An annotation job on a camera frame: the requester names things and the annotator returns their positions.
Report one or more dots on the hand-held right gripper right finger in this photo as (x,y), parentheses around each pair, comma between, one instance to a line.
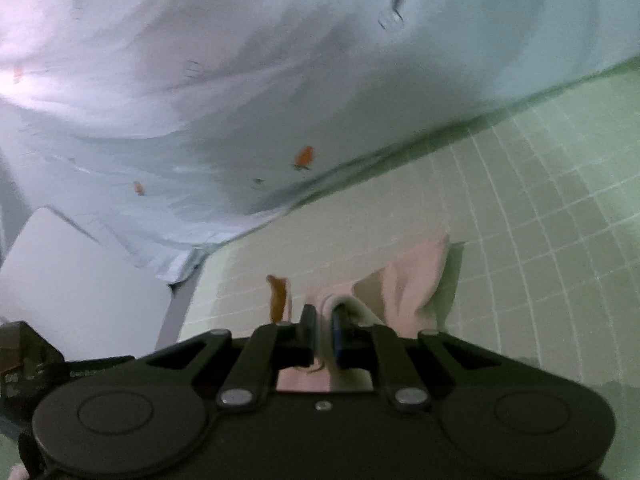
(340,335)

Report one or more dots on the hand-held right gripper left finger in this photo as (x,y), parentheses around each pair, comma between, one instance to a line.
(310,332)

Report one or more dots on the pink garment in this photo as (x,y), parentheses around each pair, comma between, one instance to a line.
(410,280)

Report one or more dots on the white rounded panel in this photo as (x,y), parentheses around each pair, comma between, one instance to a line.
(75,290)

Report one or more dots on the light blue printed blanket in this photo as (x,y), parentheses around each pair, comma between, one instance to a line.
(250,110)

